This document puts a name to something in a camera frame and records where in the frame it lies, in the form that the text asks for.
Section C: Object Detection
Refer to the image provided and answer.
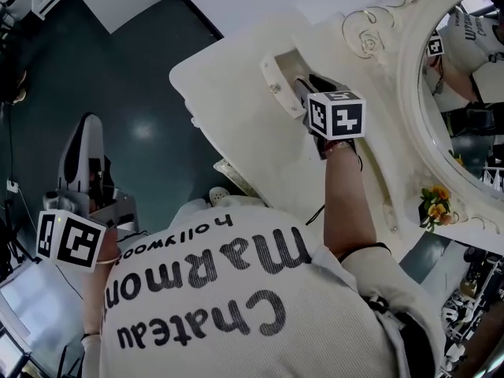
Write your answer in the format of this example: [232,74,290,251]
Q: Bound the person's white printed shirt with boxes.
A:
[80,198,448,378]

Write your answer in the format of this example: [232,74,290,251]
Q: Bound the person's white shoe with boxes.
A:
[207,186,235,209]

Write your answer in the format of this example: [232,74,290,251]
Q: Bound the orange artificial flowers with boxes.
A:
[418,184,461,232]

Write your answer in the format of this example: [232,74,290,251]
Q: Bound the cluttered metal rack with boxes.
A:
[437,245,504,378]

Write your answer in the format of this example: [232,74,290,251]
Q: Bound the bright monitor screen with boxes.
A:
[0,258,45,344]

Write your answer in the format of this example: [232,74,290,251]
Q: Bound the black cable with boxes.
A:
[305,204,326,227]

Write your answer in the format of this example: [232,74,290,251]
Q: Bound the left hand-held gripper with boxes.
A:
[35,112,108,270]

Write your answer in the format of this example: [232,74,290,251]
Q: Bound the white vanity drawer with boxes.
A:
[259,47,330,120]

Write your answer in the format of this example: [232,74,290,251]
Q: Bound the white ornate vanity table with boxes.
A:
[169,0,504,236]

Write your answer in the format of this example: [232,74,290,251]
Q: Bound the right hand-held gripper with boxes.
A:
[293,73,367,141]

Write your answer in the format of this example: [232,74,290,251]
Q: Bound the person's right forearm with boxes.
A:
[321,139,378,260]

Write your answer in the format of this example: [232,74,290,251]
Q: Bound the oval white-framed mirror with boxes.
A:
[396,0,504,232]

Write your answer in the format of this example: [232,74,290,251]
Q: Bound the person's left forearm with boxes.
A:
[80,243,121,338]

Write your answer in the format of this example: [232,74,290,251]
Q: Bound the beaded wrist bracelet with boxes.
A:
[324,139,356,154]

